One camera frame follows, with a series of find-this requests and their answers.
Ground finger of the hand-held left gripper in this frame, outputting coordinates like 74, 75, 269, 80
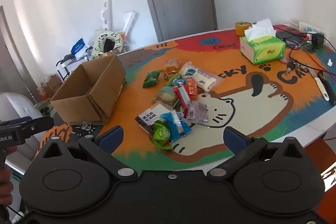
26, 116, 55, 137

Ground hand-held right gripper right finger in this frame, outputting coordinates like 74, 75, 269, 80
207, 126, 308, 179

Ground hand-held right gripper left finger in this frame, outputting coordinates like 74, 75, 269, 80
38, 126, 139, 179

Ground black white snack packet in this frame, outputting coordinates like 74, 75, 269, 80
135, 103, 171, 138

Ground purple snack packet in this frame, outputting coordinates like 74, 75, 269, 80
185, 101, 209, 127

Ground brown cardboard box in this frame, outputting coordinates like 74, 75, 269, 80
50, 54, 126, 126

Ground bright green snack packet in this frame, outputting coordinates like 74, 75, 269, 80
152, 120, 174, 150

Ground blue snack packet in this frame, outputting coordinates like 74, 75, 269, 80
160, 110, 193, 143

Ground red white blue packet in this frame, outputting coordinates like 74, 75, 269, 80
173, 84, 192, 115

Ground red label snack packet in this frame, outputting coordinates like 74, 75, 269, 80
186, 77, 199, 101

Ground teal green snack packet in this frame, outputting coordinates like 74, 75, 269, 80
151, 86, 180, 109

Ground dark green snack packet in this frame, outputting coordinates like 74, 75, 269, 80
142, 70, 161, 88

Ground large white snack packet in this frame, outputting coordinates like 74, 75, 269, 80
178, 62, 223, 93

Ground small blue white packet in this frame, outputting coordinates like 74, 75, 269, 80
171, 76, 187, 88

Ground person's left hand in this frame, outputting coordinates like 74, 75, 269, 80
0, 146, 18, 201

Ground white appliance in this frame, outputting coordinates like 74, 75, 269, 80
0, 92, 46, 170

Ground small cardboard box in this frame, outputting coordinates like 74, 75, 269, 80
36, 74, 64, 102

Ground black white rack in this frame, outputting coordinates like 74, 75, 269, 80
55, 54, 88, 81

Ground blue plastic bag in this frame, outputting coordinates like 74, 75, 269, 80
70, 39, 88, 58

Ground bunch of keys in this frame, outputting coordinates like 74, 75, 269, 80
279, 60, 308, 75

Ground green tissue box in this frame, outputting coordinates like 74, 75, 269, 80
239, 18, 286, 65

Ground orange chair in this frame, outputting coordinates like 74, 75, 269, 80
302, 138, 336, 224

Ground black sheath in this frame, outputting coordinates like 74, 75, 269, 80
317, 70, 336, 106

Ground yellow tape roll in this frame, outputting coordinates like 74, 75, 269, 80
235, 21, 253, 36

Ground black flat case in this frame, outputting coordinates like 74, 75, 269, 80
275, 30, 309, 42

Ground black charger adapter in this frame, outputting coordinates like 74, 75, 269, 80
311, 33, 326, 46

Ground white power strip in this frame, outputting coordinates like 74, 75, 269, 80
299, 21, 328, 36

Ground panda print ring seat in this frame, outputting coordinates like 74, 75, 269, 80
91, 30, 127, 57

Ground black cable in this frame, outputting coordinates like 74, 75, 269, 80
272, 25, 336, 75

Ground white handle knife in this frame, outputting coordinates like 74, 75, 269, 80
307, 67, 330, 102

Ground red cable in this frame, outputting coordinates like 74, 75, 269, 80
287, 32, 336, 75

